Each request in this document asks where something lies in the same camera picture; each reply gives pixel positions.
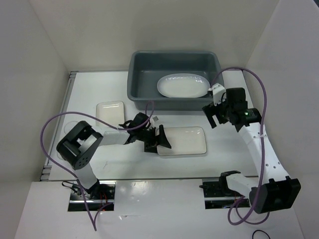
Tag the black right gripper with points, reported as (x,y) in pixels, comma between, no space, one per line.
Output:
(210,109)

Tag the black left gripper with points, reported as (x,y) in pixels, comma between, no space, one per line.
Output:
(150,146)

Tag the rectangular white plate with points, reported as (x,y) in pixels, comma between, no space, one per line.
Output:
(185,142)
(111,112)

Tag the large oval white plate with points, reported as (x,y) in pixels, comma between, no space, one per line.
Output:
(183,85)

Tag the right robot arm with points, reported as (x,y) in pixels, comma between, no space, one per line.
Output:
(276,190)

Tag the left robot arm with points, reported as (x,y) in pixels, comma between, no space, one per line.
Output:
(79,145)

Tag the clear glass cup rear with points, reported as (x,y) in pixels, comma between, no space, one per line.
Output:
(69,126)

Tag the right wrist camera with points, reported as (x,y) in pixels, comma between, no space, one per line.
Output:
(217,92)

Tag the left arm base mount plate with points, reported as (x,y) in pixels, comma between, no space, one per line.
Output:
(101,200)

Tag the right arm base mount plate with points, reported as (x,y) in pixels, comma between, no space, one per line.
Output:
(214,197)

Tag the aluminium table edge rail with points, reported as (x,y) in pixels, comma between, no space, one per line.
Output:
(58,128)

